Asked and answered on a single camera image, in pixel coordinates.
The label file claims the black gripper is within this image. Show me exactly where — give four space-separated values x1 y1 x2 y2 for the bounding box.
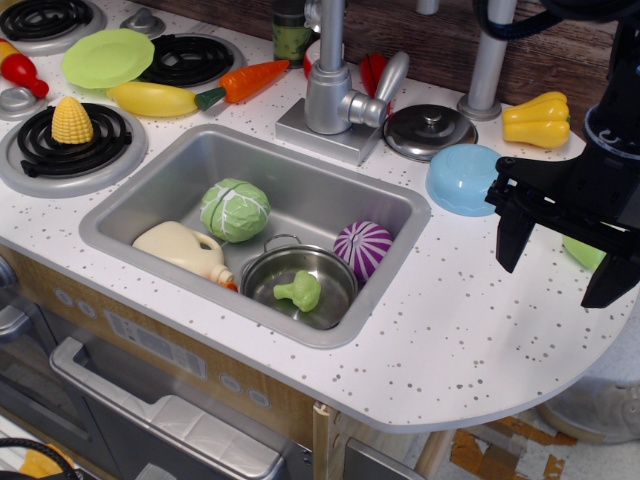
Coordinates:
486 156 639 308

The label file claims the green toy broccoli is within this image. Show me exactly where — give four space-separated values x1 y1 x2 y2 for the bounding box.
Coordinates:
273 270 321 312

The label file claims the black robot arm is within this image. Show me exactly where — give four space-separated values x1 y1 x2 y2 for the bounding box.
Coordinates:
473 1 639 308

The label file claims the small steel pan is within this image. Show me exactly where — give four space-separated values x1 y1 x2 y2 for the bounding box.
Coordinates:
240 234 359 330

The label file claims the light green toy pear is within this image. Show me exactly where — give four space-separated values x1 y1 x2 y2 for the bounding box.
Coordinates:
562 235 606 271

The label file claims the light blue plastic bowl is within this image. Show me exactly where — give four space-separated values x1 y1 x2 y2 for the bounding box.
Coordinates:
426 144 501 217

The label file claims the yellow toy bell pepper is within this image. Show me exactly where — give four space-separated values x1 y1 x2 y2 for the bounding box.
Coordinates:
502 92 571 149

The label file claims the steel pot lid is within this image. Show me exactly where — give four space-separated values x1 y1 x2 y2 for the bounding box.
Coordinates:
383 104 478 162

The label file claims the purple toy onion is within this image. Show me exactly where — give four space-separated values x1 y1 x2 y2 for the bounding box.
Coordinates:
333 221 394 283

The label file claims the silver toy faucet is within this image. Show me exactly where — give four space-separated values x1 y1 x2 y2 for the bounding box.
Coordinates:
275 0 409 166

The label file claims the red toy tomato slice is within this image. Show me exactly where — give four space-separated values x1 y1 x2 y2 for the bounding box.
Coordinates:
359 53 387 97

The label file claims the green toy cabbage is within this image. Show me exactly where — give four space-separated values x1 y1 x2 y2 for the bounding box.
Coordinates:
200 178 271 243

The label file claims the green toy can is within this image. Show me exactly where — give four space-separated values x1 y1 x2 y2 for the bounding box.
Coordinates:
271 0 314 69

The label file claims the orange toy carrot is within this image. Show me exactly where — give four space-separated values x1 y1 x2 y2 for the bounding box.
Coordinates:
194 60 290 111

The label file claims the cream toy jug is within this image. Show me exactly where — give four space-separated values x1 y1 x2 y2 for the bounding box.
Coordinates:
132 221 238 291

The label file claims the back right stove burner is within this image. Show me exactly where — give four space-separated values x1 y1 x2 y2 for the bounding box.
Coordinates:
138 33 246 87

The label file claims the stove burner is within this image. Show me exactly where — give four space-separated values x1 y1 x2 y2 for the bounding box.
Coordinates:
1 0 107 57
138 33 246 87
1 103 148 199

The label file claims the silver toy sink basin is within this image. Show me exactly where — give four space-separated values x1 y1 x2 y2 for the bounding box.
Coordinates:
80 125 430 348

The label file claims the yellow toy banana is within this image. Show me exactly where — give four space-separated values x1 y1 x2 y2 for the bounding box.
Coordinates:
106 81 198 118

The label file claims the silver toy oven door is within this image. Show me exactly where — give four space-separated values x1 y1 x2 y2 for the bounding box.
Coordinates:
50 338 287 479

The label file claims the grey stove knob back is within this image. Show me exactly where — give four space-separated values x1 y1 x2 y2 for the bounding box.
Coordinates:
120 7 166 39

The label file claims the grey stove knob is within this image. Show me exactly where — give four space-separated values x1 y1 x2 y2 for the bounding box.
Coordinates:
0 87 48 121
120 7 166 39

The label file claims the light green plastic plate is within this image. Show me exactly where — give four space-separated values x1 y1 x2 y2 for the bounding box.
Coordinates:
62 28 155 89

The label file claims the yellow toy corn cob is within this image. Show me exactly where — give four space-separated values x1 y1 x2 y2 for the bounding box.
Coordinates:
51 97 94 145

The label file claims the front left stove burner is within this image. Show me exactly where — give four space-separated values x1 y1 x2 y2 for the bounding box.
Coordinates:
1 103 148 199

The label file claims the grey stove knob left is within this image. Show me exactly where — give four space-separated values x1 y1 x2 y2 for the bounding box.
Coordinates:
0 87 48 121

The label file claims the back left stove burner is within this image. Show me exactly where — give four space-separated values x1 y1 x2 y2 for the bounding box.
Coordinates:
1 0 107 57

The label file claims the red toy ketchup bottle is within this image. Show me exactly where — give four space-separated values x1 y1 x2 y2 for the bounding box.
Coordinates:
1 39 49 99

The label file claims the silver metal post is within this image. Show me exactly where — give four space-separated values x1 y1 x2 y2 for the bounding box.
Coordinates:
457 0 516 121

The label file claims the black cable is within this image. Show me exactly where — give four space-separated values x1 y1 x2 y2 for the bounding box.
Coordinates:
472 0 566 42

